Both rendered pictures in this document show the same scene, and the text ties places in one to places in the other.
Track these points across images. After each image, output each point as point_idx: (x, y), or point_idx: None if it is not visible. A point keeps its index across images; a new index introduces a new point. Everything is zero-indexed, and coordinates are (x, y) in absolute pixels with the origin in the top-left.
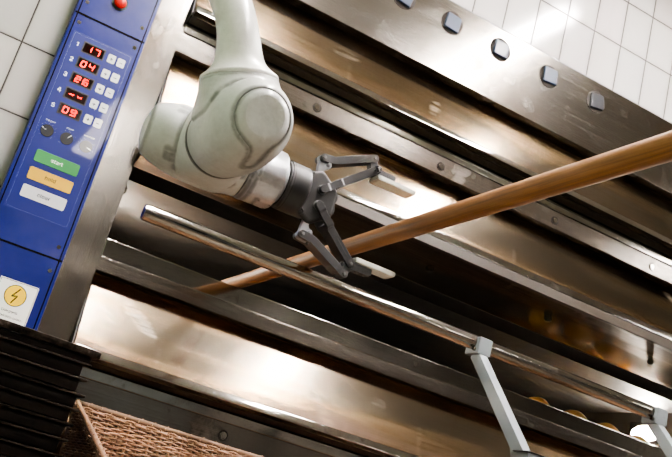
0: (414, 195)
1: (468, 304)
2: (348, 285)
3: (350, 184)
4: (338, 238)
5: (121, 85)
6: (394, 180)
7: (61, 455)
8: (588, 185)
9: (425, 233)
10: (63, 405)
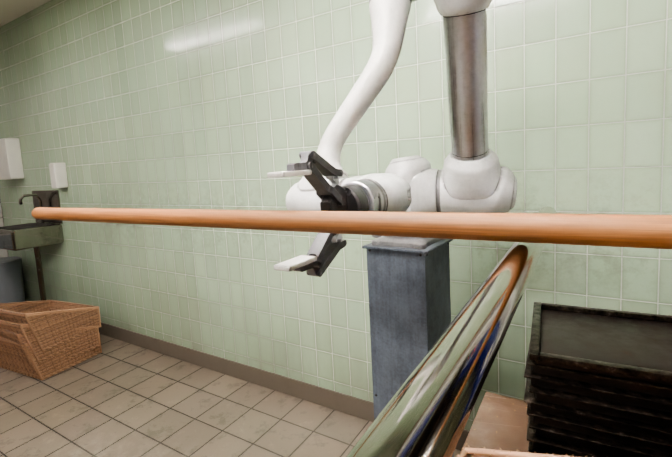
0: (268, 177)
1: None
2: (494, 267)
3: (321, 183)
4: (315, 240)
5: None
6: (287, 168)
7: (527, 437)
8: (114, 222)
9: (238, 228)
10: (524, 393)
